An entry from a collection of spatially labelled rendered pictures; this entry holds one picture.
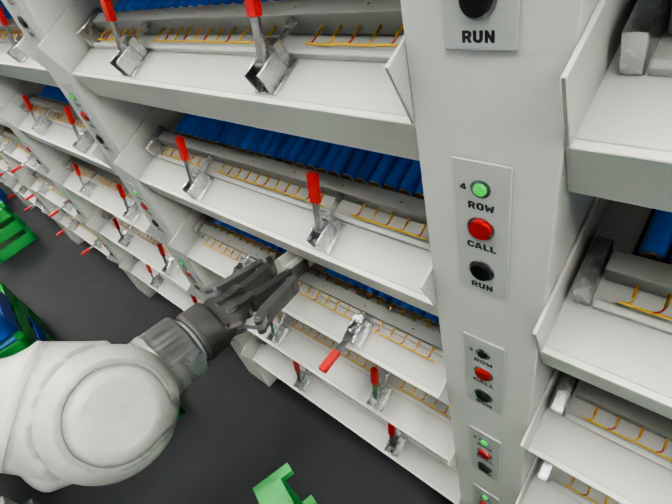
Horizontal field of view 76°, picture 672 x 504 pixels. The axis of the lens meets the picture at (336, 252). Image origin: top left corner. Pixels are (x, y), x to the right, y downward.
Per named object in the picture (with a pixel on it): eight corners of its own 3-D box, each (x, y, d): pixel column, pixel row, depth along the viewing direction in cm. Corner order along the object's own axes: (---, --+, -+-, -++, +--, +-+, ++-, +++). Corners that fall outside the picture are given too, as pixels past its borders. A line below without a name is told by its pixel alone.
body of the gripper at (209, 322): (183, 346, 62) (234, 308, 67) (217, 374, 57) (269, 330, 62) (163, 308, 57) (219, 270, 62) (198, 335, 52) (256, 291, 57)
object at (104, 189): (178, 251, 99) (127, 222, 88) (75, 193, 135) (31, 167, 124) (225, 178, 103) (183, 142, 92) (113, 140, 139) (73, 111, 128)
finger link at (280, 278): (223, 305, 59) (228, 309, 58) (287, 263, 64) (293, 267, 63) (231, 325, 61) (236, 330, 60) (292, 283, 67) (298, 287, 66)
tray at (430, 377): (457, 410, 57) (438, 399, 50) (201, 264, 93) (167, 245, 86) (520, 279, 61) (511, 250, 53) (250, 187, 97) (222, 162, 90)
